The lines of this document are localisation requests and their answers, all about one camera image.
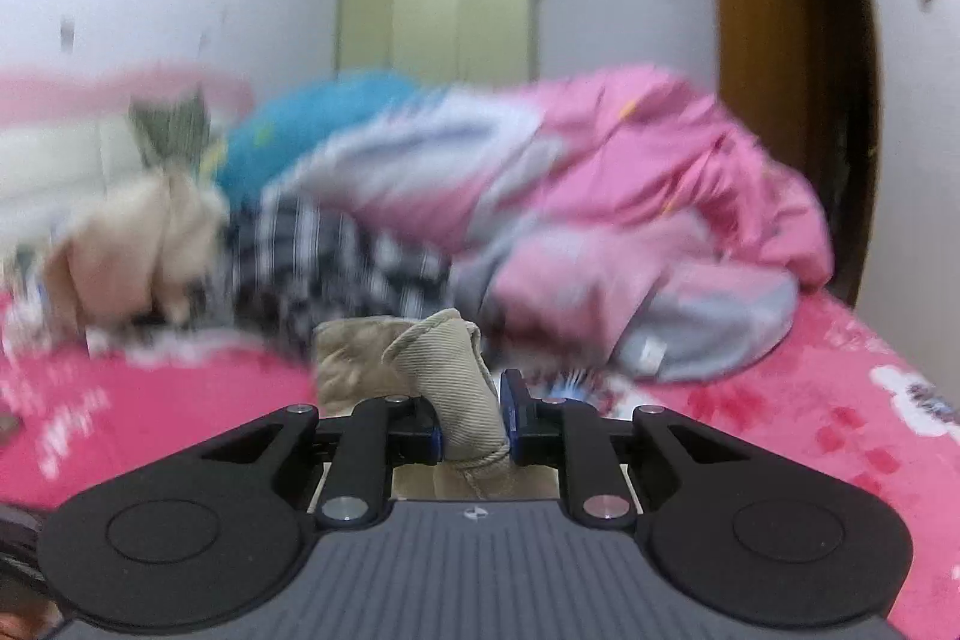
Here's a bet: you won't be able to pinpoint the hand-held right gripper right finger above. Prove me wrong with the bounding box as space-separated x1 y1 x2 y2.
499 368 757 530

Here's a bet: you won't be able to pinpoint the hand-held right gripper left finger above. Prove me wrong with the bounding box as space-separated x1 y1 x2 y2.
199 394 445 530

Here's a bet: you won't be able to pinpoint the beige pants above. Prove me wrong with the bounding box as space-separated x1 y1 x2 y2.
311 308 560 502

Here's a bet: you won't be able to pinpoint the black and white plaid shirt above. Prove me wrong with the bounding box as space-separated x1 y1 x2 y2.
225 194 458 356

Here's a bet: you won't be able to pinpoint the pink floral bed sheet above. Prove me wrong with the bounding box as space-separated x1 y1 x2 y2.
0 287 960 640

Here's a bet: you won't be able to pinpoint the pink and grey quilt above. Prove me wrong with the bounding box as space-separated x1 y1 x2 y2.
262 61 837 384

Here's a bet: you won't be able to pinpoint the teal cartoon blanket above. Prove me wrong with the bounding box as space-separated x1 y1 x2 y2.
217 70 443 214

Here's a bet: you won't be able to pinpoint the cream beige jacket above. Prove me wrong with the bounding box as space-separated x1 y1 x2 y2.
41 167 230 341

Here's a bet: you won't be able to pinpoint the pale yellow wardrobe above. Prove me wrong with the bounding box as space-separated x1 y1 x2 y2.
335 0 542 85

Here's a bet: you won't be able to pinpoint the green patterned pillow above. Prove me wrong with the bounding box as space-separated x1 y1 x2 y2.
127 89 215 170

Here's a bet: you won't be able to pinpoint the brown wooden door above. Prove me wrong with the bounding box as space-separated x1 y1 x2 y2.
711 0 882 311

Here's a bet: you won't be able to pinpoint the white pillow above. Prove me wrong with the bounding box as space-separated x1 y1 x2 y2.
0 115 151 221

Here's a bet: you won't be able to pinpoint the pink headboard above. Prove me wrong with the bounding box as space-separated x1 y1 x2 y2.
0 59 256 124

